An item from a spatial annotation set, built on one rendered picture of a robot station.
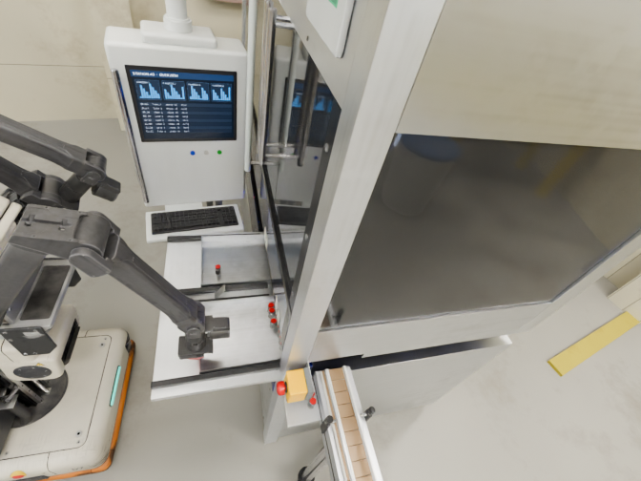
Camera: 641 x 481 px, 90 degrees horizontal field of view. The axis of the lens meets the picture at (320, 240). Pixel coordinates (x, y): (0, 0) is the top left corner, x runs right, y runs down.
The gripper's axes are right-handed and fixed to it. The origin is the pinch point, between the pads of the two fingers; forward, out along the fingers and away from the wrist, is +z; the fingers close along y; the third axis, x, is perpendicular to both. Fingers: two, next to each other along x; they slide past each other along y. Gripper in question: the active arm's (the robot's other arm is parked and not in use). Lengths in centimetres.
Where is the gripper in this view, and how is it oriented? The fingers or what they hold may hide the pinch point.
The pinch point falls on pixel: (196, 356)
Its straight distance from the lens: 120.9
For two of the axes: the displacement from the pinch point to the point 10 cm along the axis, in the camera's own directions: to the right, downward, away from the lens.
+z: -2.3, 6.9, 6.9
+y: 9.5, 0.0, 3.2
